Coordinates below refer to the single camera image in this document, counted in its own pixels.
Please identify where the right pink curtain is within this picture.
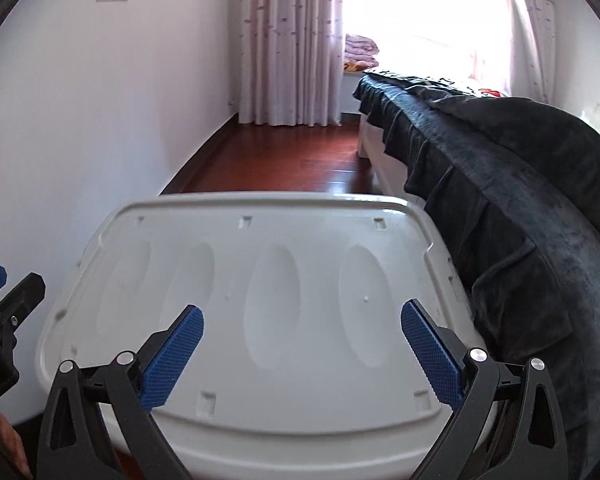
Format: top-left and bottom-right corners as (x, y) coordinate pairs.
(513, 0), (556, 104)

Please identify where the folded pink quilt stack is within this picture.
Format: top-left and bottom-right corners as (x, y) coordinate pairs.
(343, 35), (379, 73)

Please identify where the white bed frame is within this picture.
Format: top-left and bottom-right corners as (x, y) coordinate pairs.
(358, 114), (425, 208)

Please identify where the left human hand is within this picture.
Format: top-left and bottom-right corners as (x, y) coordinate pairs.
(0, 411), (32, 479)

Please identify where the white plastic storage box lid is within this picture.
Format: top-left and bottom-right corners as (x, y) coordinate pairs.
(34, 193), (483, 479)

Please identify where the pink white curtain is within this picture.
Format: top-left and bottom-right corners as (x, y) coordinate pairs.
(238, 0), (344, 127)

